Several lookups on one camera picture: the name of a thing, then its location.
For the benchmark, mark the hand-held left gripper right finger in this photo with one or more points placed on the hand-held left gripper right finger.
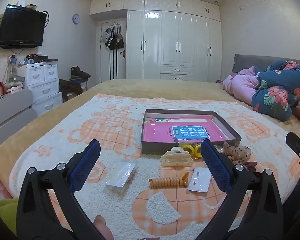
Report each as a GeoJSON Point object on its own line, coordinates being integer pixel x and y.
{"type": "Point", "coordinates": [215, 162]}

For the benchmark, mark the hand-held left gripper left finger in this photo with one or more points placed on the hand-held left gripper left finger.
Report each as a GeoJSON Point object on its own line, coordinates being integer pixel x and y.
{"type": "Point", "coordinates": [86, 162]}

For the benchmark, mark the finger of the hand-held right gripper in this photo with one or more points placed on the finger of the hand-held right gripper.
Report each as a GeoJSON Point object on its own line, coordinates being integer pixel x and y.
{"type": "Point", "coordinates": [298, 143]}

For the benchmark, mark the white earring card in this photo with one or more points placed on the white earring card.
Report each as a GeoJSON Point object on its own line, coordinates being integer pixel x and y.
{"type": "Point", "coordinates": [200, 181]}

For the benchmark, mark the spotted beige scrunchie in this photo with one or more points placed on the spotted beige scrunchie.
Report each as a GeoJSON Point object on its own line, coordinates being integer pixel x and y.
{"type": "Point", "coordinates": [237, 152]}

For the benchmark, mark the maroon hair clip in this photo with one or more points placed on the maroon hair clip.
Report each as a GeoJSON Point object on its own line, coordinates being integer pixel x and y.
{"type": "Point", "coordinates": [251, 165]}

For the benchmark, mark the cream hair claw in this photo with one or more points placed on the cream hair claw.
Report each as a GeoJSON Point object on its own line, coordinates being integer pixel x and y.
{"type": "Point", "coordinates": [176, 158]}

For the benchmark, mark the orange spiral hair clip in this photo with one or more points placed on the orange spiral hair clip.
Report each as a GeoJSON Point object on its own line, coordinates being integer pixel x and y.
{"type": "Point", "coordinates": [167, 182]}

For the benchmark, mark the shallow cardboard box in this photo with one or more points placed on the shallow cardboard box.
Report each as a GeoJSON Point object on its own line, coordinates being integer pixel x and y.
{"type": "Point", "coordinates": [150, 147]}

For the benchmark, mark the person's left hand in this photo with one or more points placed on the person's left hand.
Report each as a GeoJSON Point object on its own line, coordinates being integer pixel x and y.
{"type": "Point", "coordinates": [101, 227]}

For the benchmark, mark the clear plastic packet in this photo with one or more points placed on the clear plastic packet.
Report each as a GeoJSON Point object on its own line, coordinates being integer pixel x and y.
{"type": "Point", "coordinates": [121, 176]}

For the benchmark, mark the orange and white blanket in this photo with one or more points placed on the orange and white blanket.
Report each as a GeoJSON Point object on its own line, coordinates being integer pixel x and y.
{"type": "Point", "coordinates": [110, 120]}

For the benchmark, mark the blue floral quilt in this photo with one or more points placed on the blue floral quilt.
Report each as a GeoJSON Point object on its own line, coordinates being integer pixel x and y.
{"type": "Point", "coordinates": [277, 95]}

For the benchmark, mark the pink quilt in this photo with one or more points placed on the pink quilt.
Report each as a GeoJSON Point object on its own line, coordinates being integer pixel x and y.
{"type": "Point", "coordinates": [240, 87]}

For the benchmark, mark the white drawer cabinet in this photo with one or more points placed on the white drawer cabinet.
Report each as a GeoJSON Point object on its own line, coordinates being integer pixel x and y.
{"type": "Point", "coordinates": [43, 85]}

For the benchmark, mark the pile of dark clothes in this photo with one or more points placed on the pile of dark clothes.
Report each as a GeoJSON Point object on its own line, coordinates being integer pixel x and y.
{"type": "Point", "coordinates": [78, 73]}

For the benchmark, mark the green cloth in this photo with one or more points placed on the green cloth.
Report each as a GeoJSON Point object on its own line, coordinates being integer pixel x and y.
{"type": "Point", "coordinates": [6, 215]}

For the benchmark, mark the grey headboard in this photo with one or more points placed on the grey headboard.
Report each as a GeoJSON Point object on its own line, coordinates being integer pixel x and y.
{"type": "Point", "coordinates": [250, 61]}

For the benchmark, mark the bed with yellow sheet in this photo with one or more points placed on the bed with yellow sheet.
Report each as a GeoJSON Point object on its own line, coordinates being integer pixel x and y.
{"type": "Point", "coordinates": [152, 87]}

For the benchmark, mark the white door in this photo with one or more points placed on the white door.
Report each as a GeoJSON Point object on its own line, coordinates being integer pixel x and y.
{"type": "Point", "coordinates": [105, 65]}

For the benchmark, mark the black set-top box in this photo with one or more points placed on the black set-top box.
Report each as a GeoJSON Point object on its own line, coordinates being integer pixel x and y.
{"type": "Point", "coordinates": [43, 58]}

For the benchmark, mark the hanging bags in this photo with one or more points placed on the hanging bags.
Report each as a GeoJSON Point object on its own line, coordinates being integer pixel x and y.
{"type": "Point", "coordinates": [112, 40]}

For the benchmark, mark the white wardrobe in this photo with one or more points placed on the white wardrobe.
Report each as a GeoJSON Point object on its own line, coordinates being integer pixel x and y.
{"type": "Point", "coordinates": [177, 42]}

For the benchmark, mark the black television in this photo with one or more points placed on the black television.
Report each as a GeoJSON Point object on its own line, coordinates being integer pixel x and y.
{"type": "Point", "coordinates": [21, 27]}

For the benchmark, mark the round wall clock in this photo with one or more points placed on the round wall clock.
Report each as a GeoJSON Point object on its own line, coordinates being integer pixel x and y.
{"type": "Point", "coordinates": [76, 19]}

